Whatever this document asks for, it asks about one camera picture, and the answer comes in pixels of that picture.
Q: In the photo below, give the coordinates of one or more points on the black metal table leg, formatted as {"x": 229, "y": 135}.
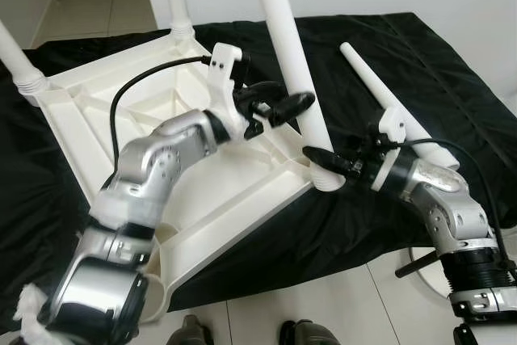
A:
{"x": 416, "y": 264}

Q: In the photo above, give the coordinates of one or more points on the white plastic table top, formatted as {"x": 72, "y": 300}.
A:
{"x": 242, "y": 191}

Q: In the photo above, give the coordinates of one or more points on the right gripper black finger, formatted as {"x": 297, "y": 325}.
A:
{"x": 323, "y": 158}

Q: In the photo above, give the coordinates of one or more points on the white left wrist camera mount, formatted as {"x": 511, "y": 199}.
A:
{"x": 220, "y": 78}

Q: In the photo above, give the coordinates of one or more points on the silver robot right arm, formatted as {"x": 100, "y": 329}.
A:
{"x": 436, "y": 191}

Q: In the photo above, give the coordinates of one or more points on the grey robot foot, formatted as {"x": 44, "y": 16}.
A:
{"x": 307, "y": 334}
{"x": 191, "y": 333}

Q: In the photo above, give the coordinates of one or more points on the grey robot left foot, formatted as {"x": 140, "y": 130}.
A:
{"x": 191, "y": 333}

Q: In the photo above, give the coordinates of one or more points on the black cloth table cover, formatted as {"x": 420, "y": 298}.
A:
{"x": 452, "y": 62}

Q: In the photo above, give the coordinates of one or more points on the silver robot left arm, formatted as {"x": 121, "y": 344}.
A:
{"x": 153, "y": 167}

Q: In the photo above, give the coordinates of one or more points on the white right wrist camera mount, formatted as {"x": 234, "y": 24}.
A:
{"x": 394, "y": 123}

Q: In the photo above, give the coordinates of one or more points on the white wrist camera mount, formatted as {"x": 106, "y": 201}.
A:
{"x": 394, "y": 123}
{"x": 220, "y": 78}

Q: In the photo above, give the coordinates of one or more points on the grey robot right foot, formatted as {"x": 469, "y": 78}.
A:
{"x": 307, "y": 334}

